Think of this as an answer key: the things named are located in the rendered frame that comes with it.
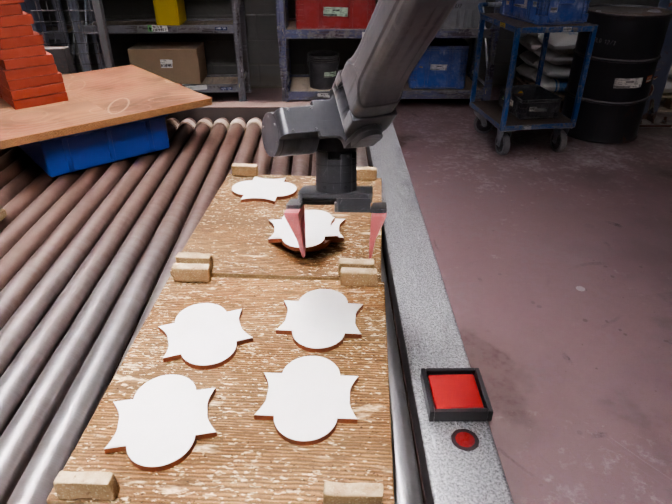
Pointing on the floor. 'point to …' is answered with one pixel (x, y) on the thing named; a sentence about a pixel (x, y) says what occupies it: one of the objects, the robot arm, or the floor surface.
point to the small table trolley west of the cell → (490, 113)
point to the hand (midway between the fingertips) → (336, 251)
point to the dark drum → (616, 71)
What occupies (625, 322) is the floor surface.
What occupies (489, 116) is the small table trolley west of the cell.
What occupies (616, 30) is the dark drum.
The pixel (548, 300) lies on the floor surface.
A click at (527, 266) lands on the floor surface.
